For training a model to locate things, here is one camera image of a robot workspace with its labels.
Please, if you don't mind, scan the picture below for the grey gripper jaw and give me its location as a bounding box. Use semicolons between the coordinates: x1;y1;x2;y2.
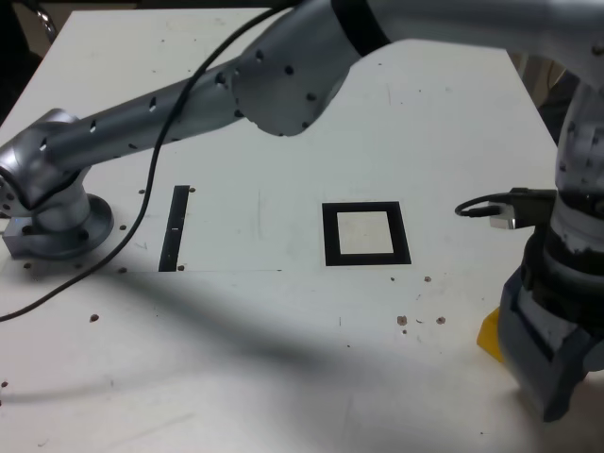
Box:
498;276;604;424

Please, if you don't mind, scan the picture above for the yellow cube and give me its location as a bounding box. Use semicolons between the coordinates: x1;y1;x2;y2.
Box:
476;305;507;364

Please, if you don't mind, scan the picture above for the black tape square outline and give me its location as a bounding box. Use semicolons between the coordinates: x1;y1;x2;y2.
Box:
321;201;412;268

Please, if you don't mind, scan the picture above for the black tape strip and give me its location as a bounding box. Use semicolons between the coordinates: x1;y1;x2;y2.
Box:
159;184;191;274

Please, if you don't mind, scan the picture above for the black and silver gripper camera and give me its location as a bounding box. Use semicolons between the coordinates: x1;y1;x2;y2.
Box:
488;187;561;232

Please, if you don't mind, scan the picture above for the short black camera cable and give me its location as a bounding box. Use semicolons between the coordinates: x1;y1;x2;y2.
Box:
454;191;515;220

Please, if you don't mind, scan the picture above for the long black cable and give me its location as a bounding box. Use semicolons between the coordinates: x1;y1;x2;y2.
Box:
0;0;303;323

